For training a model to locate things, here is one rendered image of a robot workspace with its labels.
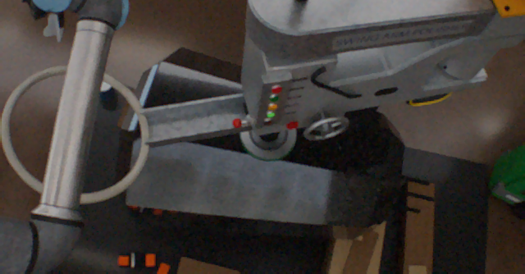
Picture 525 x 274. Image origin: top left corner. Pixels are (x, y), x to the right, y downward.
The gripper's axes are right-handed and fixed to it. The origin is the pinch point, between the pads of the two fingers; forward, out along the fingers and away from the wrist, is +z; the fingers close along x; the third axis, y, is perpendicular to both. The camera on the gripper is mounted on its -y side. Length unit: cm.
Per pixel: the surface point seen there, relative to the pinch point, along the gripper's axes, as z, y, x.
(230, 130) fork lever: 18, -40, 52
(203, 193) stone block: 61, -42, 61
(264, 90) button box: -19, -29, 54
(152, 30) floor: 128, -122, -44
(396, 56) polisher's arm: -30, -69, 69
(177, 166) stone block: 58, -38, 47
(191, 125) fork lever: 25, -34, 43
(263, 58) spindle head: -25, -31, 48
